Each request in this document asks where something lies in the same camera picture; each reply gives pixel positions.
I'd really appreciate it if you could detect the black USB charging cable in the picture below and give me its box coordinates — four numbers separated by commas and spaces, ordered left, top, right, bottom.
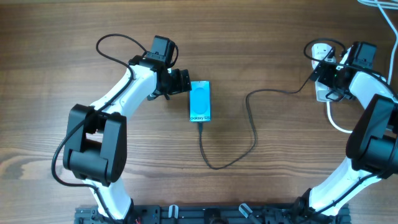
197, 47, 336, 170

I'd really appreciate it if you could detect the teal Galaxy smartphone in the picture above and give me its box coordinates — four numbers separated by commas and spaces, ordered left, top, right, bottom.
189, 80, 211, 123

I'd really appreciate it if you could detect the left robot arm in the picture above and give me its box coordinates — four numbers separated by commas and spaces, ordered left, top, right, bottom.
52, 35, 192, 223

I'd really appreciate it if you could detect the white power strip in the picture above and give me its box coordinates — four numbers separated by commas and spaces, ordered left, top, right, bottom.
310, 43, 338, 103

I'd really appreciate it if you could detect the white power strip cord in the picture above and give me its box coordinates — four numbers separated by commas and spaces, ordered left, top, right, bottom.
326, 0, 398, 135

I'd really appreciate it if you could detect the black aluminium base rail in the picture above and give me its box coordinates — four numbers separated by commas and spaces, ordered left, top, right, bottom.
73, 203, 352, 224

